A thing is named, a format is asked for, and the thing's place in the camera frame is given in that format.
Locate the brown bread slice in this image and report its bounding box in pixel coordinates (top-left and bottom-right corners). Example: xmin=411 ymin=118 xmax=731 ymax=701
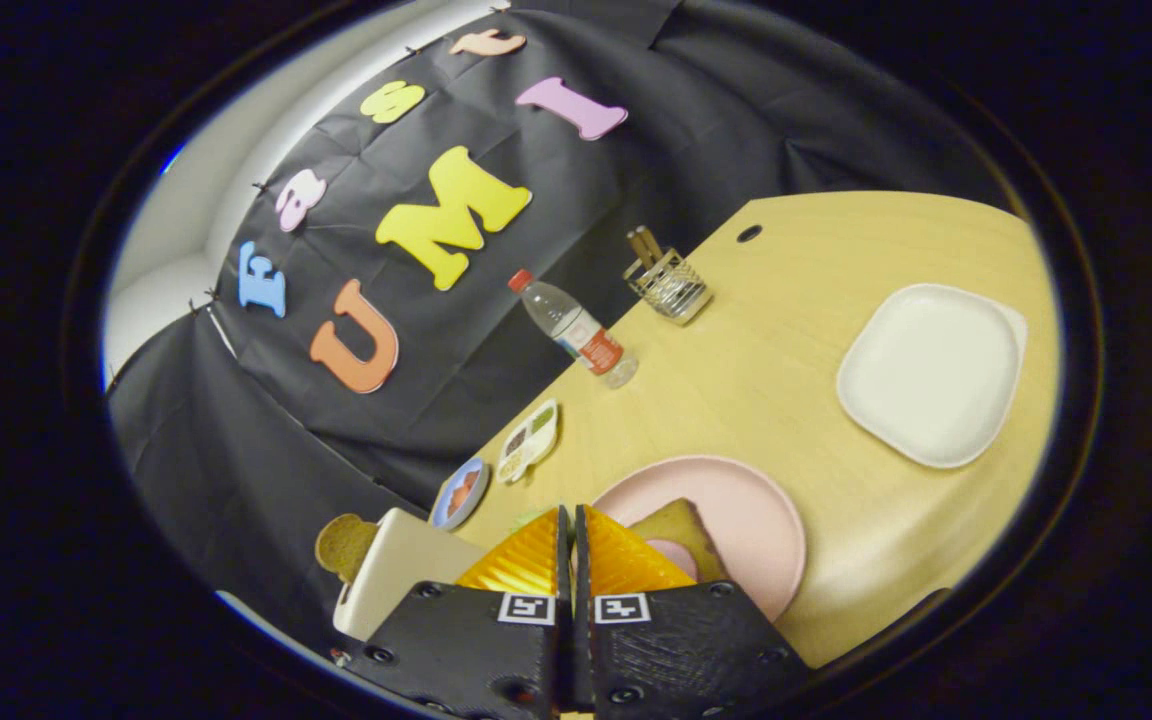
xmin=629 ymin=498 xmax=732 ymax=584

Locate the white divided seasoning tray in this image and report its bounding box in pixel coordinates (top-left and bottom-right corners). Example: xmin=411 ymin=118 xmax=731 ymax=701
xmin=496 ymin=398 xmax=561 ymax=485

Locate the brown toast slice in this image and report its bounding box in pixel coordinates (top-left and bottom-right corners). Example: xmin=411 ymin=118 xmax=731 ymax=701
xmin=315 ymin=513 xmax=380 ymax=586

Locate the pink round ham slice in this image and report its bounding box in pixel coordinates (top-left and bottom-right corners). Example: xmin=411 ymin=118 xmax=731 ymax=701
xmin=644 ymin=538 xmax=700 ymax=581

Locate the clear bottle with red cap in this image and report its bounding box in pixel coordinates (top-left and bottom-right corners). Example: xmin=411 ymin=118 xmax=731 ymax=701
xmin=507 ymin=268 xmax=640 ymax=390

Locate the wire mesh utensil holder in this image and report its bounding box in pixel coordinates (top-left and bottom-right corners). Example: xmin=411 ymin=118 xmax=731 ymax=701
xmin=622 ymin=247 xmax=714 ymax=327

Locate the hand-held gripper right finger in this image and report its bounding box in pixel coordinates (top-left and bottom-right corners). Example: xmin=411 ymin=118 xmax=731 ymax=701
xmin=576 ymin=505 xmax=807 ymax=720

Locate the blue plate with red food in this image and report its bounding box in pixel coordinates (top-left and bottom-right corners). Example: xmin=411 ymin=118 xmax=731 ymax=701
xmin=430 ymin=456 xmax=490 ymax=532

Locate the white toaster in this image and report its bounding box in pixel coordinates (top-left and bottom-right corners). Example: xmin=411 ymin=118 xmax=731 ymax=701
xmin=333 ymin=507 xmax=487 ymax=643

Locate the white square plate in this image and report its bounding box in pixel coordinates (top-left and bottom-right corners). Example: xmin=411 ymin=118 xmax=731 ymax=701
xmin=835 ymin=283 xmax=1029 ymax=470

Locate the pink round plate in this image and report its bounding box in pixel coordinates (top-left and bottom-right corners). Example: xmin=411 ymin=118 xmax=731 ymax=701
xmin=591 ymin=455 xmax=807 ymax=623

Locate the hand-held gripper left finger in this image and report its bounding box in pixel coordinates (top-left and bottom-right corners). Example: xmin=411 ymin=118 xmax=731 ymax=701
xmin=351 ymin=505 xmax=574 ymax=719

